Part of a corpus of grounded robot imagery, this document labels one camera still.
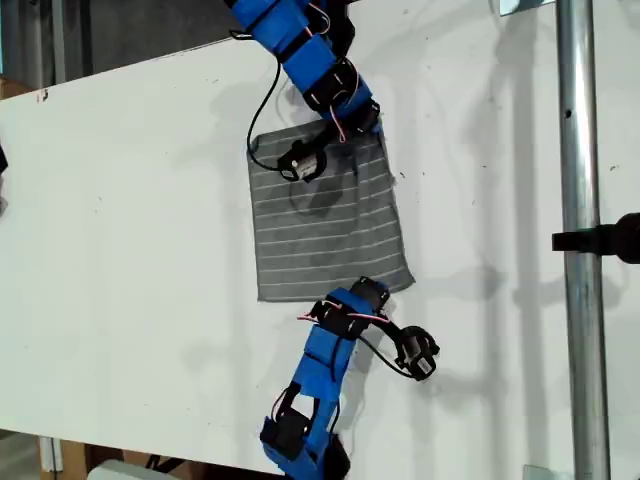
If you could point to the grey white-striped towel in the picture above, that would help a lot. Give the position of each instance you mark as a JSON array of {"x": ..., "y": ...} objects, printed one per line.
[{"x": 325, "y": 240}]

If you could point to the black clamp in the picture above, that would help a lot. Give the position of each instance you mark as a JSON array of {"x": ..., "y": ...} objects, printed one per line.
[{"x": 600, "y": 240}]

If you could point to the white box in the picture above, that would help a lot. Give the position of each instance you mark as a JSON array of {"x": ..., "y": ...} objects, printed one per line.
[{"x": 120, "y": 472}]

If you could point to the brown cardboard piece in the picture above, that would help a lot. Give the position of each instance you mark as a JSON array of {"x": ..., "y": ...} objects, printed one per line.
[{"x": 12, "y": 89}]

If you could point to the white table leg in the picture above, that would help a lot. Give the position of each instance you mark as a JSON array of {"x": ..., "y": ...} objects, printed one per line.
[{"x": 50, "y": 455}]

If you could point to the small black object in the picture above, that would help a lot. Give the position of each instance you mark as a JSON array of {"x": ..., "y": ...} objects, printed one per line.
[{"x": 3, "y": 159}]

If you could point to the black camera stalk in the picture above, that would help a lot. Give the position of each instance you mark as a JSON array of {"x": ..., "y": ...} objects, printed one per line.
[
  {"x": 322, "y": 140},
  {"x": 390, "y": 330}
]

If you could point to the black camera box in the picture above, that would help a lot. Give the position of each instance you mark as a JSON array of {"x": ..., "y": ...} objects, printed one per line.
[
  {"x": 417, "y": 350},
  {"x": 302, "y": 164}
]

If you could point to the steel post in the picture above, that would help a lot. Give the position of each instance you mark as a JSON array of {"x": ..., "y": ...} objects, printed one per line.
[{"x": 580, "y": 150}]

